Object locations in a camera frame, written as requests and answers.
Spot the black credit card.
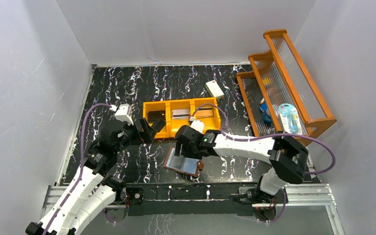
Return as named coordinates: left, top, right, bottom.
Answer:
left=147, top=110, right=166, bottom=122

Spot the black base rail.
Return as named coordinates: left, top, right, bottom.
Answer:
left=103, top=182, right=289, bottom=217

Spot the left orange bin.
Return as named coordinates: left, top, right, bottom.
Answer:
left=143, top=101, right=170, bottom=139

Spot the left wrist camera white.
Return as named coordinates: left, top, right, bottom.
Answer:
left=115, top=104, right=134, bottom=125

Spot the brown leather card holder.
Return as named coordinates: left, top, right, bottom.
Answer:
left=163, top=147, right=204, bottom=177

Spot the orange wooden shelf rack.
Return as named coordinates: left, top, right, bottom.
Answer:
left=236, top=29, right=336, bottom=139

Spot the right orange bin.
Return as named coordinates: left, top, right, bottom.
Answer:
left=191, top=97, right=221, bottom=134

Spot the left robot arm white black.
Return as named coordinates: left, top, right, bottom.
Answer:
left=25, top=118, right=166, bottom=235

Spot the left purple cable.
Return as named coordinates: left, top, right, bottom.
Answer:
left=41, top=103, right=118, bottom=235

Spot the card in right bin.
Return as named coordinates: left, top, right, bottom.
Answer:
left=195, top=108, right=214, bottom=118

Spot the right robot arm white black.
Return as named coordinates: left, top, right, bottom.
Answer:
left=170, top=125, right=308, bottom=203

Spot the blue packaged item on shelf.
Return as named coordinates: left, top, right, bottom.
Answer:
left=278, top=103, right=302, bottom=135

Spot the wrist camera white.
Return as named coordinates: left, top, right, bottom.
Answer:
left=190, top=119, right=205, bottom=133
left=115, top=104, right=134, bottom=125

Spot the silver card in middle bin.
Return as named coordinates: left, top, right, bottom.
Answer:
left=171, top=109, right=190, bottom=120

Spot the white small box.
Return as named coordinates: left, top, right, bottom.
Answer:
left=205, top=80, right=224, bottom=100

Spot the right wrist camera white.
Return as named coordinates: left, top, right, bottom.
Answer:
left=190, top=119, right=205, bottom=133

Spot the aluminium frame rail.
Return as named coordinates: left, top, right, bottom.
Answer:
left=42, top=183, right=338, bottom=209

